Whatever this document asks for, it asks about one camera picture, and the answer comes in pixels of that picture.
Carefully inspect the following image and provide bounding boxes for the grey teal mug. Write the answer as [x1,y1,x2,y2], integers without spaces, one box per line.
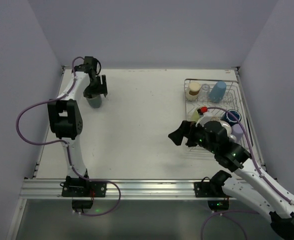
[86,95,102,109]

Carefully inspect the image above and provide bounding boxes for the pale yellow mug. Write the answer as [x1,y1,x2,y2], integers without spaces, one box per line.
[190,107,202,122]

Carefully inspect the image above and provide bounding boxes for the dark blue mug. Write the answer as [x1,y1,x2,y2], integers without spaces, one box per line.
[221,109,242,127]

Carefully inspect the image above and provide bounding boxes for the lavender plastic cup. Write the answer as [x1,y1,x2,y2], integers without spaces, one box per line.
[231,123,244,143]

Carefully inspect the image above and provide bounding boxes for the cream tumbler brown band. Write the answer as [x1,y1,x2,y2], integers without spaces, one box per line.
[185,81,201,101]

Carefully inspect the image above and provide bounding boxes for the floral mug orange inside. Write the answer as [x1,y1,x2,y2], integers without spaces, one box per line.
[211,116,237,143]

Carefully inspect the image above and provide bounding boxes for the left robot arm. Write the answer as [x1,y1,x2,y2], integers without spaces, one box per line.
[47,56,108,180]

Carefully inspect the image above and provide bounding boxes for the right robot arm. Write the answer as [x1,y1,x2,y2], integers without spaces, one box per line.
[168,120,294,240]

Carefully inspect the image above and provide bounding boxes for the clear glass cup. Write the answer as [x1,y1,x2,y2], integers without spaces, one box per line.
[198,83,211,102]

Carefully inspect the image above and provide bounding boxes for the light blue plastic cup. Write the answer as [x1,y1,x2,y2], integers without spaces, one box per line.
[208,81,227,103]

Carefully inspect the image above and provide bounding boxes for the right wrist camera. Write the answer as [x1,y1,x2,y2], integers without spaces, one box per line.
[195,106,214,126]

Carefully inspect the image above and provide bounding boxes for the wire dish rack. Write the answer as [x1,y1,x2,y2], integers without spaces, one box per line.
[185,80,254,147]

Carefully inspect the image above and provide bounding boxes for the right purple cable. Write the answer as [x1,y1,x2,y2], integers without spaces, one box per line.
[200,106,294,240]

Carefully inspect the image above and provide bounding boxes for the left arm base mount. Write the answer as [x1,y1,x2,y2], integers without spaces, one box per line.
[59,176,107,213]

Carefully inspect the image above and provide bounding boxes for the aluminium mounting rail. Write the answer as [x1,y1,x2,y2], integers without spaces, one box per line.
[18,178,268,200]

